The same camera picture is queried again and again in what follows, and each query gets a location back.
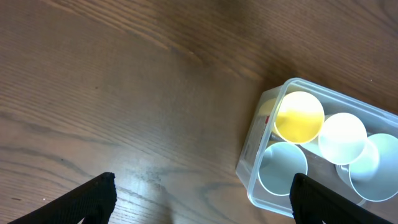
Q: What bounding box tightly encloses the grey plastic cup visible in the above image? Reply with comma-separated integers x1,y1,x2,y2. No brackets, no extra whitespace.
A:
258,141,308,196

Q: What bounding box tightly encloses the yellow plastic cup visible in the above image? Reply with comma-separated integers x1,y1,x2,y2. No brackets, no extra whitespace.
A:
272,91,325,144

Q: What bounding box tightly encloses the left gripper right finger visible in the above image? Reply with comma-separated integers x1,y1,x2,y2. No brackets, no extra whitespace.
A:
289,173,392,224

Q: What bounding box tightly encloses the white plastic cup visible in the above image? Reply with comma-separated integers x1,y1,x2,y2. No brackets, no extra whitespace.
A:
302,113,367,165

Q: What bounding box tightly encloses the grey plastic bowl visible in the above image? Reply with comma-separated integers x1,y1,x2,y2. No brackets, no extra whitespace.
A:
335,133,397,202

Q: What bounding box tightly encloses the clear plastic container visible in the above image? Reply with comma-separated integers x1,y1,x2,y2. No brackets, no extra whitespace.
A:
236,78,397,222

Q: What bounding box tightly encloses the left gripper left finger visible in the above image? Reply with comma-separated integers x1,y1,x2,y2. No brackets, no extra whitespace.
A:
12,172,117,224

